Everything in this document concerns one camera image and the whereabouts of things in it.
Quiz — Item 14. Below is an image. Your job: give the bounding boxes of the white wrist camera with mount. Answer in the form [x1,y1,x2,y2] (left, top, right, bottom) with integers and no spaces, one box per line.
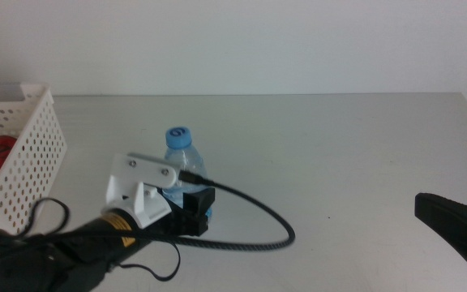
[101,152,179,230]

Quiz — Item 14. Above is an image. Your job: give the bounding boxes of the thin black cable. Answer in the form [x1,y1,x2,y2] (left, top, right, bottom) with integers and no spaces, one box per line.
[28,197,181,282]

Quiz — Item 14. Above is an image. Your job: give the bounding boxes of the clear water bottle blue cap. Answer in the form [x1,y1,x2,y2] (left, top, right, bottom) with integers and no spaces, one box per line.
[162,126,214,220]

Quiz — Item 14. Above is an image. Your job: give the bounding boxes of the white perforated plastic basket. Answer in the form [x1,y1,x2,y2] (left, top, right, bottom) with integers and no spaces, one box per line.
[0,82,68,236]

